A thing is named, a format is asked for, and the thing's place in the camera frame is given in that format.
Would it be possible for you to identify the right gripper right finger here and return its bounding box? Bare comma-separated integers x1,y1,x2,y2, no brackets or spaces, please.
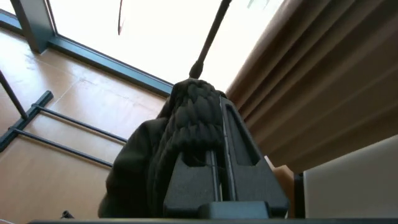
220,96,290,218

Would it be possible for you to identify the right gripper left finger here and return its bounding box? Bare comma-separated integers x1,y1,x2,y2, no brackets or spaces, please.
162,150,271,219

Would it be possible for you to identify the black garment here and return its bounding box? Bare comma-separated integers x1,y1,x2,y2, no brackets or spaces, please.
98,77,228,218

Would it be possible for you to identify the black clothes rack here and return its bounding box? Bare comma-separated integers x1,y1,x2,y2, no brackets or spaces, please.
0,0,233,169

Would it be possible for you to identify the brown curtain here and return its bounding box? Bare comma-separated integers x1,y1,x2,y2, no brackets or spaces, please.
225,0,398,174

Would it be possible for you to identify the window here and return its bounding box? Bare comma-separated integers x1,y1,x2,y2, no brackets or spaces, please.
0,0,285,98

